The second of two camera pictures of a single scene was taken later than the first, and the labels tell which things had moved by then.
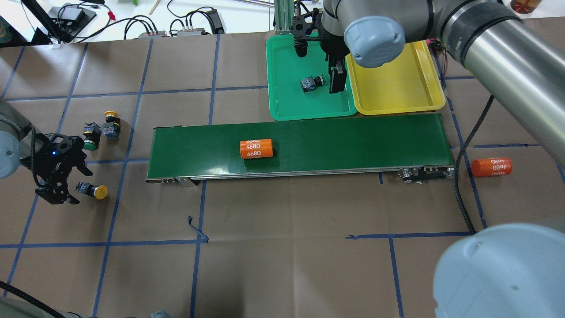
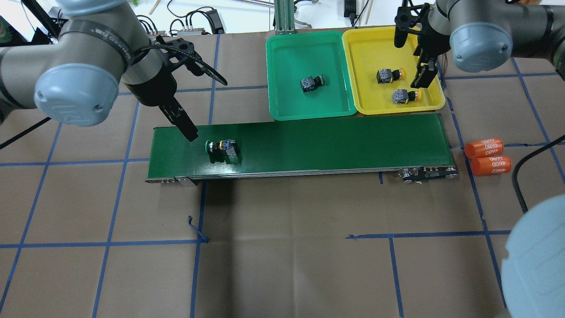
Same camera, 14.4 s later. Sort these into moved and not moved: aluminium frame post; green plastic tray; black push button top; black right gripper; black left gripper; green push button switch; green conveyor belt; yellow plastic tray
Moved: black left gripper; green push button switch; black right gripper
Not moved: green conveyor belt; aluminium frame post; black push button top; green plastic tray; yellow plastic tray
